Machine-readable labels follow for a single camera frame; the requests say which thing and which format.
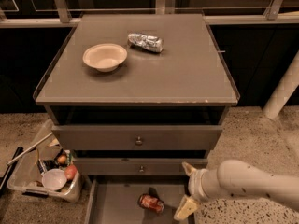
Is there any white bowl in bin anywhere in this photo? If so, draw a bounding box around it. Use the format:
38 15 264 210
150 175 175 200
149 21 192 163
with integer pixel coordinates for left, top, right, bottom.
42 169 67 191

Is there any red apple in bin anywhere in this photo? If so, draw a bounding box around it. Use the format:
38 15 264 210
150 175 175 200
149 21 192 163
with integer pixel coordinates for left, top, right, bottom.
64 165 78 180

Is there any red coke can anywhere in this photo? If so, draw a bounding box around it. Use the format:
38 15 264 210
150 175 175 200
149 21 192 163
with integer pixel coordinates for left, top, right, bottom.
137 193 164 215

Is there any crumpled silver foil bag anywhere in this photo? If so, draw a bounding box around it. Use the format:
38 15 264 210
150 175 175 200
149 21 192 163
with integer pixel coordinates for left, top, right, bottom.
128 33 164 53

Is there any white pillar post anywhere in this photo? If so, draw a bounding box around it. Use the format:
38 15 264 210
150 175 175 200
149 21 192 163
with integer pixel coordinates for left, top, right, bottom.
263 50 299 119

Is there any clear plastic storage bin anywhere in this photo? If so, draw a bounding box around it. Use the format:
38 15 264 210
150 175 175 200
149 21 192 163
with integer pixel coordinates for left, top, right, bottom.
7 120 82 203

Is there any dark can in bin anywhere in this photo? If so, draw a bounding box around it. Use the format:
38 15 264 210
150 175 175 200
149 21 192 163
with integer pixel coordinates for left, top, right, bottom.
37 160 58 175

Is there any open bottom grey drawer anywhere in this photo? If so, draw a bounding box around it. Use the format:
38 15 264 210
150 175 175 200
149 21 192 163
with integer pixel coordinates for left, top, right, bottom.
84 175 195 224

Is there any orange fruit in bin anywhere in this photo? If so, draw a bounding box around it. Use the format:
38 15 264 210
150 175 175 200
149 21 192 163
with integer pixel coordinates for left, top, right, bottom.
57 155 67 165

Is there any top grey drawer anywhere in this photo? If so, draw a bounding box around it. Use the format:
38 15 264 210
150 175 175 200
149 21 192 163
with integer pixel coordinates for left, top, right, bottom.
52 125 222 151

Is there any middle grey drawer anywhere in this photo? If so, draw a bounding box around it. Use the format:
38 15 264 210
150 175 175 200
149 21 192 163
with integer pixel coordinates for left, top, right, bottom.
73 158 208 176

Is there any grey drawer cabinet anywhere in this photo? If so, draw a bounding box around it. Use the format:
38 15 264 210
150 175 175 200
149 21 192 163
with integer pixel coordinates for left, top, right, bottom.
32 13 241 224

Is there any beige paper bowl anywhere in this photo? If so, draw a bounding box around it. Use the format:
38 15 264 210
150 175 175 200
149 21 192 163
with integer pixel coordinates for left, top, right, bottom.
82 44 127 72

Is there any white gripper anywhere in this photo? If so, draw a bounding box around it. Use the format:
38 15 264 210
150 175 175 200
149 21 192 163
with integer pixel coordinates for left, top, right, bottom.
174 161 208 221

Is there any metal window railing frame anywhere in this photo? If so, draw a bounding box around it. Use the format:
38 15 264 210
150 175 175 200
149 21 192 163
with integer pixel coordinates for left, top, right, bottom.
0 0 299 28

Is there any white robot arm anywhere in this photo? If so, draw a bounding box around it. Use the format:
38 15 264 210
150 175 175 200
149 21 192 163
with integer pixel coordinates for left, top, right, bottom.
174 160 299 221

